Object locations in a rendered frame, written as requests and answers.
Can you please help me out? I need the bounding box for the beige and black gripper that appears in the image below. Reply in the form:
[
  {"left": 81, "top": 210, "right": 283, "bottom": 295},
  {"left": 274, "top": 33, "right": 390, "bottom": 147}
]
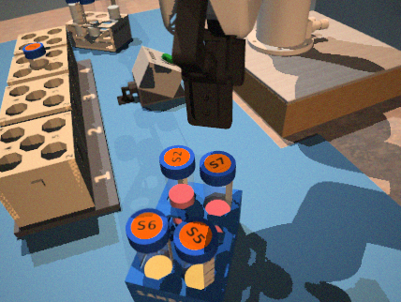
[{"left": 158, "top": 0, "right": 262, "bottom": 129}]

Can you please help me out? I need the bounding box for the blue tube rack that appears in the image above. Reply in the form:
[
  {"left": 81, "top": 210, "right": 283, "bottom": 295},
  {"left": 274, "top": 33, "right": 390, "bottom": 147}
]
[{"left": 125, "top": 183, "right": 243, "bottom": 302}]

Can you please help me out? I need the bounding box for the light blue bench mat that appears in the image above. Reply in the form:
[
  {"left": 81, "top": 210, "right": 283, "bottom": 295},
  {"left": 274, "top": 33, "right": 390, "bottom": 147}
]
[{"left": 0, "top": 8, "right": 401, "bottom": 302}]

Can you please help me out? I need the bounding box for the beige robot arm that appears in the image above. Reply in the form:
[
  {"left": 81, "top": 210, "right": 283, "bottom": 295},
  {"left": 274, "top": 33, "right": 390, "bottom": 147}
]
[{"left": 247, "top": 0, "right": 329, "bottom": 56}]

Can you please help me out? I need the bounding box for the clear conical tube with red liquid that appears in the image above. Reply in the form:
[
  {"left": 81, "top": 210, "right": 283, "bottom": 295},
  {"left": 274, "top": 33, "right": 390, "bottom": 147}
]
[{"left": 159, "top": 145, "right": 196, "bottom": 209}]

